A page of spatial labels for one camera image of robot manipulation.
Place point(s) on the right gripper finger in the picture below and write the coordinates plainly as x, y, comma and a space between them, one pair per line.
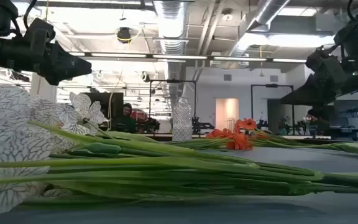
312, 93

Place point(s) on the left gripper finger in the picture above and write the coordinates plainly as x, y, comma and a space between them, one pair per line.
70, 68

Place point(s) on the yellow artificial tulip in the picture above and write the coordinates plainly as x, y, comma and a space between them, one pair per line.
353, 148

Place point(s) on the large white flower bunch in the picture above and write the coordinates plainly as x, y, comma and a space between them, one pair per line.
135, 161

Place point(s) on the black background robot arm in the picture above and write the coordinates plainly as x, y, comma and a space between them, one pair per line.
202, 127

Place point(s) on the clear cut-glass vase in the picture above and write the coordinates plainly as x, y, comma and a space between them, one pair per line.
182, 124

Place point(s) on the person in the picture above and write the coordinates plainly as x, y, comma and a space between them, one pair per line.
127, 119
319, 121

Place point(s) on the dark desk with monitors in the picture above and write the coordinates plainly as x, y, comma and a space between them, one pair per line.
353, 118

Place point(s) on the black monitor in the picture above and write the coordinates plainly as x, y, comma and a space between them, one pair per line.
104, 102

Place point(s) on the red machine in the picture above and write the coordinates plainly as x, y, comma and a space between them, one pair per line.
139, 115

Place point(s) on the long ceiling light bar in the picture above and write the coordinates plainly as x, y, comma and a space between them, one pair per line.
179, 57

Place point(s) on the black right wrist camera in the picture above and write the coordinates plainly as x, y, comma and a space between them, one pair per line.
315, 53

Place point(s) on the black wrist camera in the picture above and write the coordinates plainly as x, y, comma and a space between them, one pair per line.
315, 53
39, 32

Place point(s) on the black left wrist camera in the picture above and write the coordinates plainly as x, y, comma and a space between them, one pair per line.
39, 32

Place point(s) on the black gantry frame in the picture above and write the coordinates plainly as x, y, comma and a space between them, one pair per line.
272, 85
172, 81

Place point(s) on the black hanging ceiling camera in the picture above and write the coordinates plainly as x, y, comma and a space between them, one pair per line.
123, 34

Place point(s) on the silver round ventilation duct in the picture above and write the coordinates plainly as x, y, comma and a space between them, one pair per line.
171, 25
269, 9

